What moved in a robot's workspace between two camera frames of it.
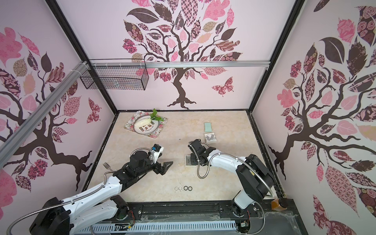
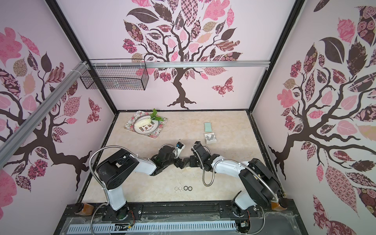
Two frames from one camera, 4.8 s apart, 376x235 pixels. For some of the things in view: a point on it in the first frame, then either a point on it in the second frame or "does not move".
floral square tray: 129,125 does not move
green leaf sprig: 153,117 does not move
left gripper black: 165,168 → 179,164
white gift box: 210,137 does not move
